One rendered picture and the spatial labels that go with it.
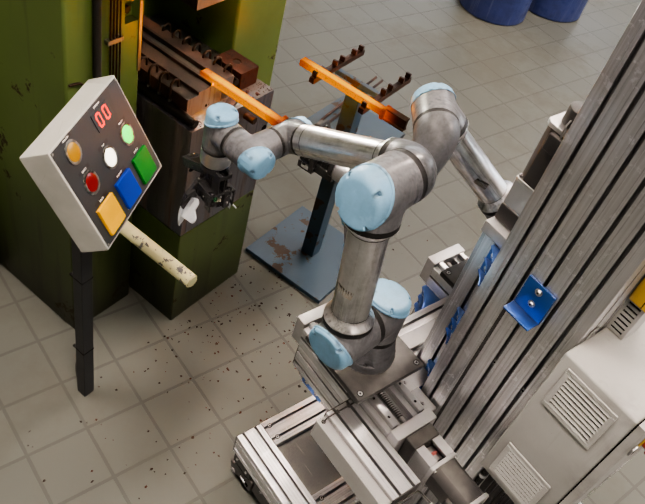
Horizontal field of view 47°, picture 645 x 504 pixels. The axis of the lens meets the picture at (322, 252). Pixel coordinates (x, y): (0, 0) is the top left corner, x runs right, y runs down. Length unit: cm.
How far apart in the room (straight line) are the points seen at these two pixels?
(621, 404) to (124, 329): 188
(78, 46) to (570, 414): 147
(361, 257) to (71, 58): 99
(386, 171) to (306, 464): 126
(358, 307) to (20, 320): 163
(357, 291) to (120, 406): 134
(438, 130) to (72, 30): 95
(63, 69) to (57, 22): 13
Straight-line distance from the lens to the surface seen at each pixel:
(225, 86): 227
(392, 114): 247
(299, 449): 241
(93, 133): 182
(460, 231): 360
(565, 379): 157
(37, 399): 270
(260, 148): 165
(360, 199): 136
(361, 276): 150
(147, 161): 196
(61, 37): 202
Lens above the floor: 229
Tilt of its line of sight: 45 degrees down
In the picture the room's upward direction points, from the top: 17 degrees clockwise
